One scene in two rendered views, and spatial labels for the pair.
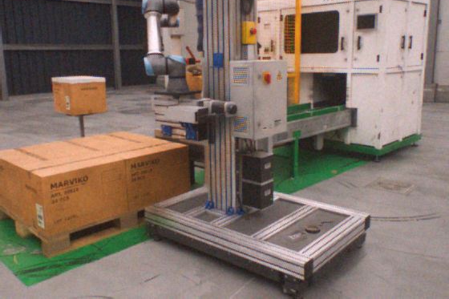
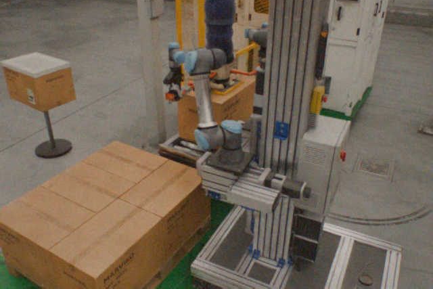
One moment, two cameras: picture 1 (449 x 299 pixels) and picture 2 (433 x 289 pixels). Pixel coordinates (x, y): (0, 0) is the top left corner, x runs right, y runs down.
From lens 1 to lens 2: 1.60 m
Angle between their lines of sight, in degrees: 22
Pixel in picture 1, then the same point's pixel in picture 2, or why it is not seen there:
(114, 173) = (154, 236)
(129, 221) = (166, 269)
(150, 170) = (181, 215)
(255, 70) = (336, 155)
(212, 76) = (271, 143)
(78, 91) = (43, 84)
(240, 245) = not seen: outside the picture
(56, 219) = not seen: outside the picture
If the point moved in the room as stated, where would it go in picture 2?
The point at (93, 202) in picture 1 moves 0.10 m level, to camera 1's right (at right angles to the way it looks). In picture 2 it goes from (139, 271) to (154, 269)
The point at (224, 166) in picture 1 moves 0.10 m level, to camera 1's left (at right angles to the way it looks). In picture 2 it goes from (278, 225) to (263, 227)
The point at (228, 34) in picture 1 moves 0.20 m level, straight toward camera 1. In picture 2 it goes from (299, 106) to (315, 122)
